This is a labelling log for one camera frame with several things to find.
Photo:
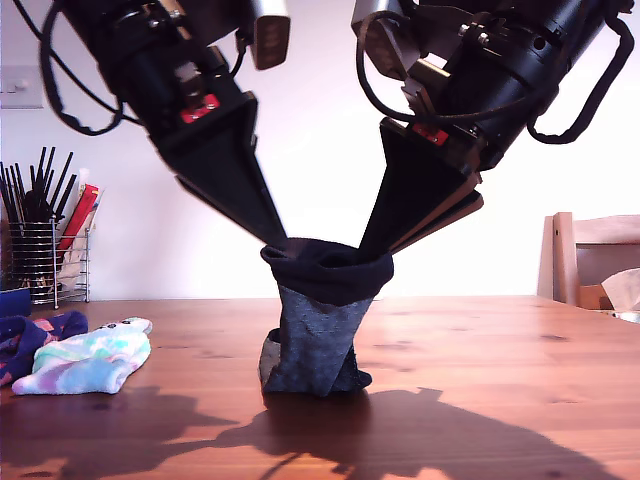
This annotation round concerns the blue box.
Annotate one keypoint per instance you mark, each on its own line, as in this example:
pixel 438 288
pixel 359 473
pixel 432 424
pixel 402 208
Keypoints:
pixel 14 301

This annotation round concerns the wooden chair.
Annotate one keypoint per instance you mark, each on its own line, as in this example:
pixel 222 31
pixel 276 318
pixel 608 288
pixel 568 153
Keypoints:
pixel 562 260

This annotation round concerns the leaf print tissue box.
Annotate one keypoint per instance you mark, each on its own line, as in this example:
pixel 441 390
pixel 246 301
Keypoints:
pixel 622 316

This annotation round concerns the purple sock with pink squares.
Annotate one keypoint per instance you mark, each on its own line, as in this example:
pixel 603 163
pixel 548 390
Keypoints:
pixel 30 340

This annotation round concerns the dark grey sock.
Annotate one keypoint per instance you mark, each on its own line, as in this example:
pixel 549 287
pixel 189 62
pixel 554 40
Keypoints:
pixel 320 340

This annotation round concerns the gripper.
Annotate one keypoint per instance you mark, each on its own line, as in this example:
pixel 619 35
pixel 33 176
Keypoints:
pixel 175 85
pixel 490 110

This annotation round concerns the white paper packet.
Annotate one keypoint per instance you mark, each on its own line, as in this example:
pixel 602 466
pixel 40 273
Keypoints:
pixel 73 268

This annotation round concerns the pastel tie-dye sock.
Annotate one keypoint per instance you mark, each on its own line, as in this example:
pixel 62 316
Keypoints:
pixel 85 367

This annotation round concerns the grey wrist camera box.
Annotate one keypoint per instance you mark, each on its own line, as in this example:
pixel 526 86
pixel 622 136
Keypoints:
pixel 272 40
pixel 385 45

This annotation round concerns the white tissue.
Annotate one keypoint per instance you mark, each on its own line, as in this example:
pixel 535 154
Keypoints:
pixel 622 291

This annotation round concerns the red paper packet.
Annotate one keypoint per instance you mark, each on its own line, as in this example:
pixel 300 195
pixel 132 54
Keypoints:
pixel 81 209

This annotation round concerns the white light switch plate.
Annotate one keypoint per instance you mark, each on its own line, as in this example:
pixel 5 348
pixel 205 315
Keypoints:
pixel 20 90

